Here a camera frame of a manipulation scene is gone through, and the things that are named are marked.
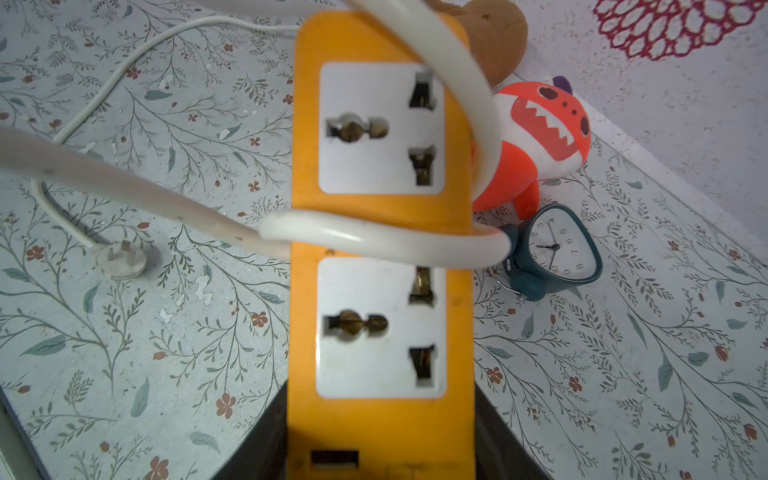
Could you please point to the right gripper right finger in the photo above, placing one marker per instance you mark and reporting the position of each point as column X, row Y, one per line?
column 499, row 455

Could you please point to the brown gingerbread plush toy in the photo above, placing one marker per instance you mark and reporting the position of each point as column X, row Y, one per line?
column 497, row 32

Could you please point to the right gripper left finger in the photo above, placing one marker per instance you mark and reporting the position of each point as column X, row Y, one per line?
column 262, row 454

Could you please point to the teal alarm clock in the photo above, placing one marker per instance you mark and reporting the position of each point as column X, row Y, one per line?
column 550, row 252

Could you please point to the orange power strip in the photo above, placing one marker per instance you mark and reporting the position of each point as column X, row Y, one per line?
column 380, row 368

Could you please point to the red shark plush toy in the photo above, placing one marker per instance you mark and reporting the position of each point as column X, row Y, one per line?
column 546, row 135

